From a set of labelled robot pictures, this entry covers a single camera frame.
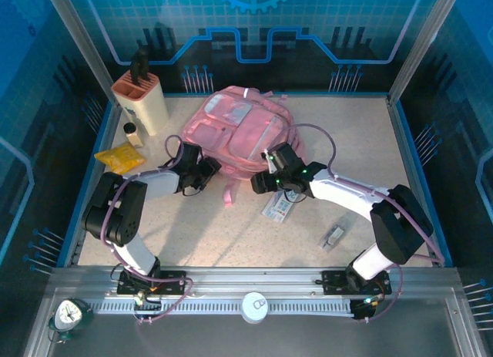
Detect clear ruler set pack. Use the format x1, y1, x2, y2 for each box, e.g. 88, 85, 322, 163
261, 190, 300, 223

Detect pink student backpack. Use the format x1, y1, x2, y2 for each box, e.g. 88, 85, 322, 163
175, 85, 309, 208

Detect yellow snack bag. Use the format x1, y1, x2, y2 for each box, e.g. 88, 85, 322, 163
94, 141, 147, 180

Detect small bottle black cap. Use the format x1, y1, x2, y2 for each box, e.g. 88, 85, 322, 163
122, 122, 144, 149

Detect small clear plastic box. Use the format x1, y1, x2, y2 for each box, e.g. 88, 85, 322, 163
318, 222, 347, 254

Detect beige orange knife block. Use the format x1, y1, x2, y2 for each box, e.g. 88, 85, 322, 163
110, 71, 170, 137

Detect small black control board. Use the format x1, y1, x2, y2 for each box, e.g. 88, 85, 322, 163
133, 293, 163, 312
349, 298, 377, 320

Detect green alarm clock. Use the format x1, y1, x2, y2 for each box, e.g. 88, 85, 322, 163
48, 298, 94, 342

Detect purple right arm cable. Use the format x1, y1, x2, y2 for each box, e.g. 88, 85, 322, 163
287, 123, 446, 323

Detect aluminium front rail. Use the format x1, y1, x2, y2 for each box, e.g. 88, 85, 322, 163
49, 266, 459, 296

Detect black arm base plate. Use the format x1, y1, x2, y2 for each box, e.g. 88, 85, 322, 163
321, 270, 393, 295
116, 270, 187, 295

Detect white slotted cable duct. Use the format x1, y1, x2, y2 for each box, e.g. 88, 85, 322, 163
92, 298, 355, 316

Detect aluminium frame post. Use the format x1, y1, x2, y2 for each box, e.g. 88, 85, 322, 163
387, 0, 465, 106
42, 0, 119, 103

